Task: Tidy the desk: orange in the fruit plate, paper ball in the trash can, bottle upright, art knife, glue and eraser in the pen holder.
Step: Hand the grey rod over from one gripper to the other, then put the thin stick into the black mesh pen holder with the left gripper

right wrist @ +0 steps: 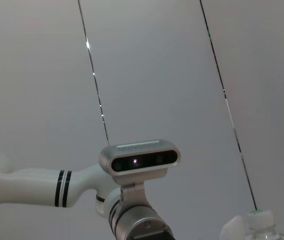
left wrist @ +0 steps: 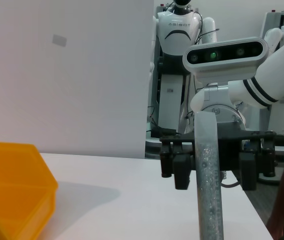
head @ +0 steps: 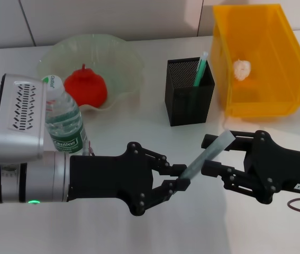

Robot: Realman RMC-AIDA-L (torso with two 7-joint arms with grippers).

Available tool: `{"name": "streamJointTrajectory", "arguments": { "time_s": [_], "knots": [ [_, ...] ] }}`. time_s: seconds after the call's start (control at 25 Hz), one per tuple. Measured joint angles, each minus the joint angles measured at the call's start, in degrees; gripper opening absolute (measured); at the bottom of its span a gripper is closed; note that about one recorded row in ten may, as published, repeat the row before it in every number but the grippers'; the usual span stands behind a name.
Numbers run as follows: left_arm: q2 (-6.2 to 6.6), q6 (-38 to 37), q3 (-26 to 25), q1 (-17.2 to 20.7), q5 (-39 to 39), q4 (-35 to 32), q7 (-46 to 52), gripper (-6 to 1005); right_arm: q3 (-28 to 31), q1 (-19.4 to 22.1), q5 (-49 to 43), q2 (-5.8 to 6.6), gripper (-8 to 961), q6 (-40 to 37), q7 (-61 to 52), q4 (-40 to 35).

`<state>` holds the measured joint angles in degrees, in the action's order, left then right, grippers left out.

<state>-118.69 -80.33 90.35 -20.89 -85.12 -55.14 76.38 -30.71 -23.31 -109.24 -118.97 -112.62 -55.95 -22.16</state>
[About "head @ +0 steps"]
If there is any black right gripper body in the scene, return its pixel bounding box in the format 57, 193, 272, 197
244, 129, 300, 205

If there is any red-orange toy orange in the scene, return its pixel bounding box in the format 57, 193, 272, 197
63, 63, 108, 108

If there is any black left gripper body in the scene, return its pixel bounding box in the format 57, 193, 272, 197
68, 141, 156, 217

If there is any yellow plastic bin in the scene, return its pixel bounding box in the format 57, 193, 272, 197
209, 3, 300, 117

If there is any white paper ball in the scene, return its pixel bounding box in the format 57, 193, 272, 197
232, 59, 252, 81

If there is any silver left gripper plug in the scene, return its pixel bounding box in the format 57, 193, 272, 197
81, 141, 96, 157

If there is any green glass fruit bowl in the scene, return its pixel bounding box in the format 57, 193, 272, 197
35, 33, 146, 113

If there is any black mesh pen holder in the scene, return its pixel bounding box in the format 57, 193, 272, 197
165, 58, 216, 128

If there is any grey marker pen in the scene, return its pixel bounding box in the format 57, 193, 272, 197
178, 129, 237, 181

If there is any green retractable pen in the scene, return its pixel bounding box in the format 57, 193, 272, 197
193, 51, 210, 88

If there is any clear green-label water bottle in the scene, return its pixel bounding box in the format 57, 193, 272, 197
41, 75, 90, 156

